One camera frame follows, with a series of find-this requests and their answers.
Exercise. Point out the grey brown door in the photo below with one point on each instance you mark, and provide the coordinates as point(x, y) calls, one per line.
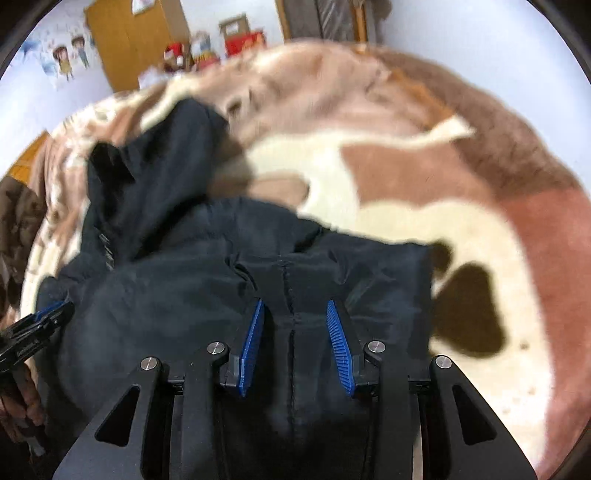
point(328, 18)

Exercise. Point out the person's left hand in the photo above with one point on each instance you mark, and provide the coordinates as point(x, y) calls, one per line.
point(32, 397)

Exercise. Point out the cartoon wall sticker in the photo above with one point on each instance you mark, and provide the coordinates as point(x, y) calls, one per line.
point(64, 57)

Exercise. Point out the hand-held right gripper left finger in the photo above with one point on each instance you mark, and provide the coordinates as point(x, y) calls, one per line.
point(249, 350)

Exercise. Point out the wooden wardrobe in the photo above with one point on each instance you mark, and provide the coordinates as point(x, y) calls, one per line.
point(138, 41)

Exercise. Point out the brown paw print blanket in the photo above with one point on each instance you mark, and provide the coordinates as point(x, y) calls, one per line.
point(415, 184)

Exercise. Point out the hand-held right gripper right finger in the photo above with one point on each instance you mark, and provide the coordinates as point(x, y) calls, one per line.
point(339, 350)

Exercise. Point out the brown puffer jacket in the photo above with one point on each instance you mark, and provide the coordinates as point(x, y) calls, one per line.
point(18, 230)

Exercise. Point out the wooden bed frame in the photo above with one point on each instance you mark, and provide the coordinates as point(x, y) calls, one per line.
point(27, 157)

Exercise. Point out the red gift box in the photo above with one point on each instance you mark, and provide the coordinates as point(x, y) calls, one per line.
point(244, 42)

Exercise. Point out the white plastic bag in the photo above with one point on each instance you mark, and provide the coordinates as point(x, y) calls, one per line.
point(141, 5)

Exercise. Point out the cardboard box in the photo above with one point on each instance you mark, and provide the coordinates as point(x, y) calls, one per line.
point(233, 25)

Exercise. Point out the santa hat plush toy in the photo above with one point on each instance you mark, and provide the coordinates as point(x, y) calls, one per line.
point(178, 55)

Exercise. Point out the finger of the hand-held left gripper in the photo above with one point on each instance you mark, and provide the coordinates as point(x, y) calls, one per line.
point(50, 313)

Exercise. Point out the black puffer jacket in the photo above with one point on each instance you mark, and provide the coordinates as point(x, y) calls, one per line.
point(184, 277)

